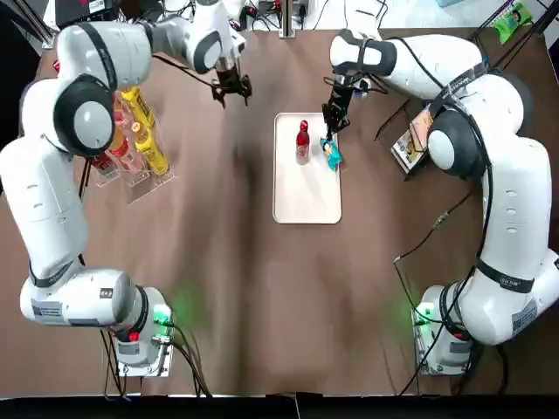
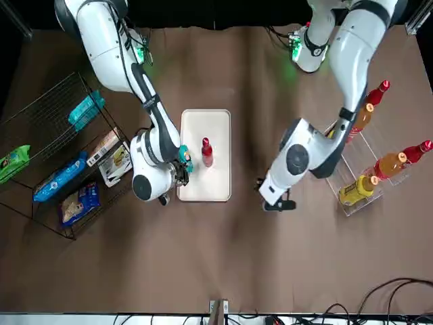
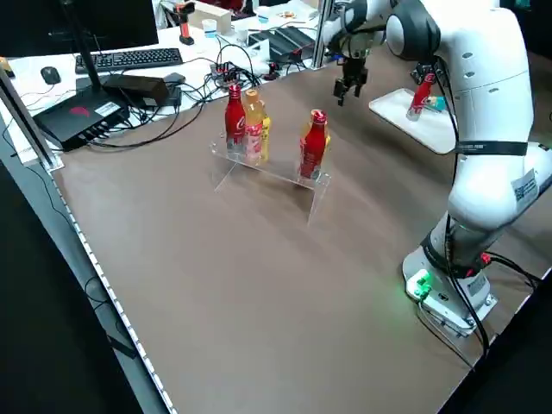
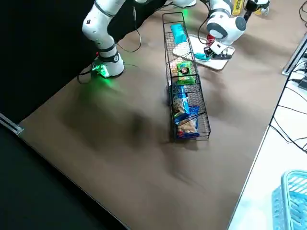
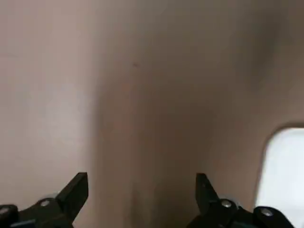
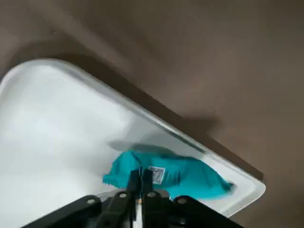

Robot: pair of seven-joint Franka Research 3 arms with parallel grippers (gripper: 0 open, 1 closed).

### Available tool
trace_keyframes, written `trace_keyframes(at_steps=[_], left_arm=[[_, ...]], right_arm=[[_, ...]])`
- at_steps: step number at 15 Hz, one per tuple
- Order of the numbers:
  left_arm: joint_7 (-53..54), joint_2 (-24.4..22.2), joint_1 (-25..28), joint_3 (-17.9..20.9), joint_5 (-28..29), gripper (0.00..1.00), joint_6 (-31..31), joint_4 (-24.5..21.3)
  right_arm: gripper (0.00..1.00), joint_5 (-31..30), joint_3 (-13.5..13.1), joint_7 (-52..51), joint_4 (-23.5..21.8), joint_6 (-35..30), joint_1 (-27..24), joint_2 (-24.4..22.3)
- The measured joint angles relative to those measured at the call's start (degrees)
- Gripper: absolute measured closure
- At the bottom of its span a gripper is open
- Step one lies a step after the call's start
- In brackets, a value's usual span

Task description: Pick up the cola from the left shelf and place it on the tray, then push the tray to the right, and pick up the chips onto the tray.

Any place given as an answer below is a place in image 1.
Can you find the light blue plastic basket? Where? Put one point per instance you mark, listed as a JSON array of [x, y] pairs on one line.
[[454, 2]]

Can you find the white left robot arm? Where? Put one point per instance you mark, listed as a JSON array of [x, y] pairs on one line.
[[43, 196]]

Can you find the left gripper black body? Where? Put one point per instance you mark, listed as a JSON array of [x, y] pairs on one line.
[[228, 79]]

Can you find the black frame rail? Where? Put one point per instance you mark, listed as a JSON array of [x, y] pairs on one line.
[[41, 26]]

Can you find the yellow label drink bottle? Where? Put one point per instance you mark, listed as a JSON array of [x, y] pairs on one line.
[[153, 153], [140, 105]]

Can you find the white rectangular tray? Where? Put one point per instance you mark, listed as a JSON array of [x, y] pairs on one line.
[[305, 196]]

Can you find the red cola bottle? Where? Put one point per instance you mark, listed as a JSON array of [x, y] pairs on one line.
[[102, 165], [302, 144], [56, 66]]

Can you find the black box red logo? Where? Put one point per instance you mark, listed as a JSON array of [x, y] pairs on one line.
[[83, 8]]

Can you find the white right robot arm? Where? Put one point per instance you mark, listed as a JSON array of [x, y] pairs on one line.
[[515, 196]]

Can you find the teal chips packet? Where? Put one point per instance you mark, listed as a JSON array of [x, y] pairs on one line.
[[332, 155]]

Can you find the aluminium camera post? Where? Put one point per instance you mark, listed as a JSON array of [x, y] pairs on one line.
[[288, 22]]

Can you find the clear acrylic stepped shelf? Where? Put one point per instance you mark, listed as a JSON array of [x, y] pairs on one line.
[[144, 187]]

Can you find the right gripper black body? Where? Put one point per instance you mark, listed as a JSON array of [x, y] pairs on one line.
[[340, 98]]

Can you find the orange tea bottle red label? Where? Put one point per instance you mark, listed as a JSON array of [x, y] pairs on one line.
[[119, 115], [124, 155]]

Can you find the green chips packet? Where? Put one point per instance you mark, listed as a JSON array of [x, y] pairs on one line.
[[515, 19]]

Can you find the pink snack box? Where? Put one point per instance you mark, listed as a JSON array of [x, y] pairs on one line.
[[421, 124]]

